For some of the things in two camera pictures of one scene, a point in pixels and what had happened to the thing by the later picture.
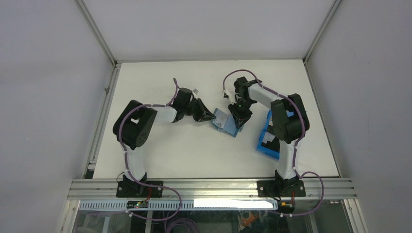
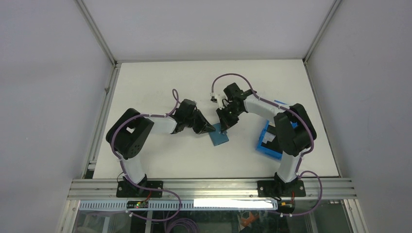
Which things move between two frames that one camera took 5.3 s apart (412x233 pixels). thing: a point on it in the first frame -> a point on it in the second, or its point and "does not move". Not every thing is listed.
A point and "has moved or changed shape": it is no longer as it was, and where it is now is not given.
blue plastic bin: [268, 143] does not move
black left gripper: [206, 115] -> [203, 126]
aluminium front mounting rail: [199, 189] does not move
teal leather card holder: [225, 123] has moved or changed shape
